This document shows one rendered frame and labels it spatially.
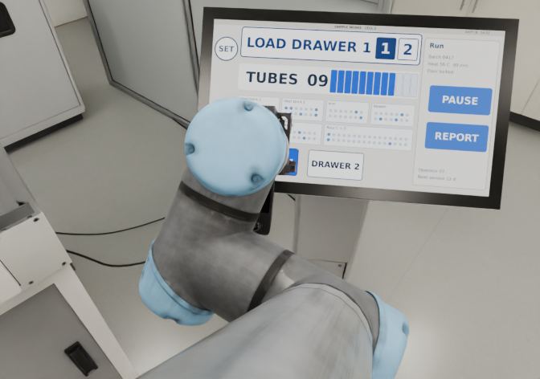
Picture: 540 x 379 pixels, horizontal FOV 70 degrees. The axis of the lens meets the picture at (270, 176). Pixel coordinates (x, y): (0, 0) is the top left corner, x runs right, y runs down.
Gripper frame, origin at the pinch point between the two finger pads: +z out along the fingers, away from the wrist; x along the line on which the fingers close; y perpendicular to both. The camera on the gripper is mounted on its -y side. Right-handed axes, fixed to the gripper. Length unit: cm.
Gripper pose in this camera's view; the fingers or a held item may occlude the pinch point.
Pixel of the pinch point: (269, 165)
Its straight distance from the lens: 63.2
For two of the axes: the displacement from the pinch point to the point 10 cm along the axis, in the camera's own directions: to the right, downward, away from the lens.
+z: 0.8, -0.5, 10.0
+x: -9.9, -0.7, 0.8
